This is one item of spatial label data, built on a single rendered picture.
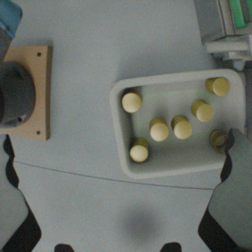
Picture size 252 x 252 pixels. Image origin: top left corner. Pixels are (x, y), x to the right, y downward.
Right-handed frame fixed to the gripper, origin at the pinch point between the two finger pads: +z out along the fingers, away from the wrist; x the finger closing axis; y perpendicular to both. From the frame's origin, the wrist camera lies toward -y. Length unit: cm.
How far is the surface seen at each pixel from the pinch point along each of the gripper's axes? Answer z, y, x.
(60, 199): 23.3, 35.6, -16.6
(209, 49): 8.6, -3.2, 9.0
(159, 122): 20.3, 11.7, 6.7
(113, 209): 21.2, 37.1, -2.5
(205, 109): 19.9, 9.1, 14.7
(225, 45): 8.5, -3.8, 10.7
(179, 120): 20.7, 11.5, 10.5
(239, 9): 14.5, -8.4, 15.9
